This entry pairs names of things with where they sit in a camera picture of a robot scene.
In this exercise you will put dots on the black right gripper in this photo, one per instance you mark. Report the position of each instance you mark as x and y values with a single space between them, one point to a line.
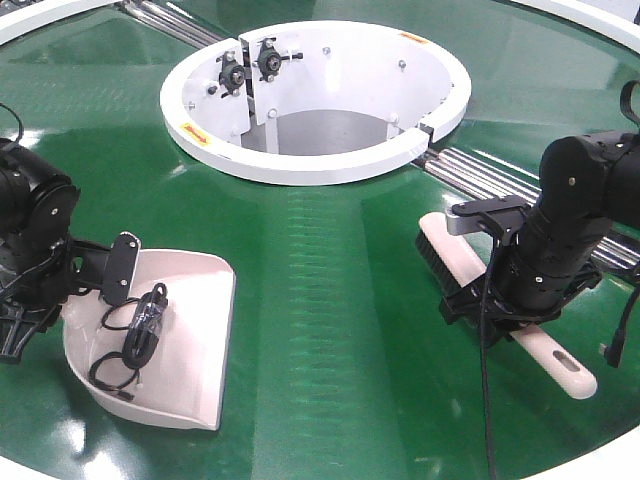
508 295

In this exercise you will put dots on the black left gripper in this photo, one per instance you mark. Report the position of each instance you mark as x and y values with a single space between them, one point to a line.
32 298

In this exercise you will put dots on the pink hand brush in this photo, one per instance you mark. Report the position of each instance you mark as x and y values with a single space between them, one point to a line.
465 265

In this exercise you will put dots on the pink plastic dustpan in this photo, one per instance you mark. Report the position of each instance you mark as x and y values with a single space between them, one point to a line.
182 385

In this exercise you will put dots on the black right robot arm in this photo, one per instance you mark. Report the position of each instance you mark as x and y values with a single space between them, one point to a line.
541 257

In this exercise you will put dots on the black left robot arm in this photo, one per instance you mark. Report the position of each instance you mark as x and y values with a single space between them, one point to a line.
37 201

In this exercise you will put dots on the green conveyor belt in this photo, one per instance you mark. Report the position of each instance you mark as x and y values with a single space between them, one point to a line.
339 365

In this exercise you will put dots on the chrome roller bars right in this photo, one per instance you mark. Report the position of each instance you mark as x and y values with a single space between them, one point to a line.
480 176

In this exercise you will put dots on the chrome roller bars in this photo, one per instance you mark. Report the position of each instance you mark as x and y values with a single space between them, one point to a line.
170 21
480 176

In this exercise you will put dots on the orange warning sticker front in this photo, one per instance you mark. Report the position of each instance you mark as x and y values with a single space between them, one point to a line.
198 135

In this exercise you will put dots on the orange warning sticker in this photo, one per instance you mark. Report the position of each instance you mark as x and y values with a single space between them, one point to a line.
198 135
413 37

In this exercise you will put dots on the orange warning sticker back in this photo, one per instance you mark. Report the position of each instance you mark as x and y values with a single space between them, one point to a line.
413 37

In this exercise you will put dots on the chrome roller bars left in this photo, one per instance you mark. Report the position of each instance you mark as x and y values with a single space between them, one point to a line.
170 21

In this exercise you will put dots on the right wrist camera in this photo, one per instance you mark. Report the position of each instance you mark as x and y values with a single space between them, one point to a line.
500 216

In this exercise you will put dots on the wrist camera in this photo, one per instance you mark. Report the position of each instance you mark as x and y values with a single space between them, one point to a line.
500 216
119 269

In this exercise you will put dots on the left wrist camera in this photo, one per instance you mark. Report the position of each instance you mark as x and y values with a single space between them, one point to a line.
119 269

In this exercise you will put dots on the white inner ring guard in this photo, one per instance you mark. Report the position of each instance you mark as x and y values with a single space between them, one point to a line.
362 102

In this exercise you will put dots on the black bearing mount left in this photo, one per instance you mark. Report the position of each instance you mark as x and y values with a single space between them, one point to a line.
232 75

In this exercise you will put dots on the black bearing mount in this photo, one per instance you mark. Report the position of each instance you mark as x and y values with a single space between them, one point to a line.
270 61
232 75

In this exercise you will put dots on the black bearing mount right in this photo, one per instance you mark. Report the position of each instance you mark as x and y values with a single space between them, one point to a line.
270 61

